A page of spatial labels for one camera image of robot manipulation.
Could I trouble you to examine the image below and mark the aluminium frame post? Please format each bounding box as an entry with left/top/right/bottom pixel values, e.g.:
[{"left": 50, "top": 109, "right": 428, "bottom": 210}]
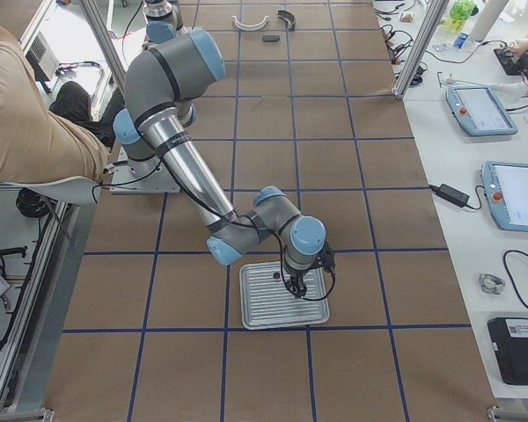
[{"left": 392, "top": 0, "right": 448, "bottom": 99}]

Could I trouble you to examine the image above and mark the black brake pad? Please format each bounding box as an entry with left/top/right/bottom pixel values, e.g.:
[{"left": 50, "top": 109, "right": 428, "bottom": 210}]
[{"left": 261, "top": 34, "right": 280, "bottom": 43}]

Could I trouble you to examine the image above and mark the white curved plastic part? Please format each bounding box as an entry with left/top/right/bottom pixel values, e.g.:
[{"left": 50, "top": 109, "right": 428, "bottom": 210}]
[{"left": 231, "top": 15, "right": 270, "bottom": 32}]

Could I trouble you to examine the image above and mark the far teach pendant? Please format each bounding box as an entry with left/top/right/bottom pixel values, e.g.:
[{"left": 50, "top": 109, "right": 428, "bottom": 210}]
[{"left": 445, "top": 86, "right": 518, "bottom": 137}]

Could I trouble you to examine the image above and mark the green bottle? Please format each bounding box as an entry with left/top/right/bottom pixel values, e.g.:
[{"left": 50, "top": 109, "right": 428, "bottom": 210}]
[{"left": 445, "top": 0, "right": 476, "bottom": 33}]

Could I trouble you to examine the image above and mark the olive metal brake shoe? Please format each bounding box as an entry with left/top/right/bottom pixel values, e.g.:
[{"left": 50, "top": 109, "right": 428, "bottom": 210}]
[{"left": 276, "top": 10, "right": 296, "bottom": 32}]

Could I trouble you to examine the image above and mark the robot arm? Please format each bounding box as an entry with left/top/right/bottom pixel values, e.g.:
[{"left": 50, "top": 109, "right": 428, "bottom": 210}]
[{"left": 114, "top": 1, "right": 334, "bottom": 299}]

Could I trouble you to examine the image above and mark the person in beige shirt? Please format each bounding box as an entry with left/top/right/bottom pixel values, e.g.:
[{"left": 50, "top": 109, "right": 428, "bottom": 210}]
[{"left": 0, "top": 26, "right": 124, "bottom": 184}]

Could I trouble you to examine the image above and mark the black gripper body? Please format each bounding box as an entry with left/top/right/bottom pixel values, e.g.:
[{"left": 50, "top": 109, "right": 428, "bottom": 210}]
[{"left": 283, "top": 258, "right": 315, "bottom": 287}]

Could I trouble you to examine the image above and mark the black laptop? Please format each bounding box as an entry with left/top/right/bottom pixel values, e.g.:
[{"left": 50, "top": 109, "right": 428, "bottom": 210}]
[{"left": 487, "top": 317, "right": 528, "bottom": 386}]

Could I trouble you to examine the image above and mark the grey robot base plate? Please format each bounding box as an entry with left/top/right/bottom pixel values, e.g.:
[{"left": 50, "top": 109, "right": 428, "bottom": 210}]
[{"left": 109, "top": 148, "right": 180, "bottom": 194}]

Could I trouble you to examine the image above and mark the teach pendant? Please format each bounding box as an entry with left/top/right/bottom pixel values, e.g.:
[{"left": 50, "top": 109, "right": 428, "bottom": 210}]
[
  {"left": 480, "top": 161, "right": 528, "bottom": 232},
  {"left": 445, "top": 86, "right": 518, "bottom": 137}
]

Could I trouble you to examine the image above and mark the black power adapter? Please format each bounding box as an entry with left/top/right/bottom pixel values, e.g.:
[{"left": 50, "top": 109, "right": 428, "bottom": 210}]
[{"left": 429, "top": 184, "right": 469, "bottom": 207}]

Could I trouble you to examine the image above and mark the roll of tape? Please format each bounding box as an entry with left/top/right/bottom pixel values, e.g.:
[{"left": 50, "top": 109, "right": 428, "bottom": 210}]
[{"left": 479, "top": 273, "right": 505, "bottom": 295}]

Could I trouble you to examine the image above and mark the near teach pendant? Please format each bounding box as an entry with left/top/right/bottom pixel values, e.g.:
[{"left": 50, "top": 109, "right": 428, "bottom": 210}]
[{"left": 480, "top": 161, "right": 528, "bottom": 232}]

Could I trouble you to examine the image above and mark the silver ribbed metal tray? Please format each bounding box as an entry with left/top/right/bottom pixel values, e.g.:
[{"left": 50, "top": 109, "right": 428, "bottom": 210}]
[{"left": 239, "top": 261, "right": 330, "bottom": 330}]

